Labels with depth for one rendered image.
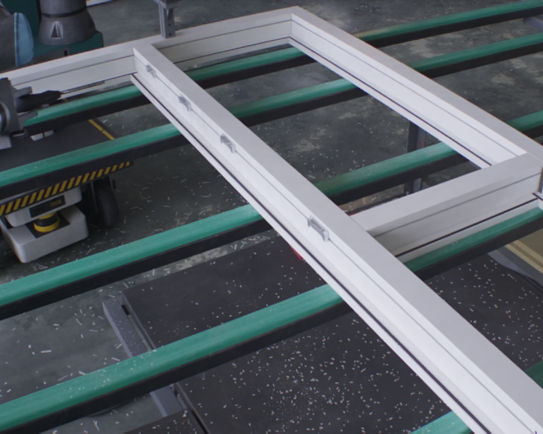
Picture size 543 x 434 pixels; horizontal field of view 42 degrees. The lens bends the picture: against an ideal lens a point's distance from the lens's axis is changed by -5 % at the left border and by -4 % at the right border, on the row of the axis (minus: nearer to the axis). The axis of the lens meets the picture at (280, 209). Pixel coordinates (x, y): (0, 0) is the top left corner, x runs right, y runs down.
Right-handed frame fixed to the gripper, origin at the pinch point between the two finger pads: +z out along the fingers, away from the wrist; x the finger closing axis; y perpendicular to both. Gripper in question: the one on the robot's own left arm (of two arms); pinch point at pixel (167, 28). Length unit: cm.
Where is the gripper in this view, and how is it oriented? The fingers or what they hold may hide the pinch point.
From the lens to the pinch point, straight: 177.1
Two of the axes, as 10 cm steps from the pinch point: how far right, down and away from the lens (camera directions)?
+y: 8.7, -2.9, 4.0
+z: 0.1, 8.3, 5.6
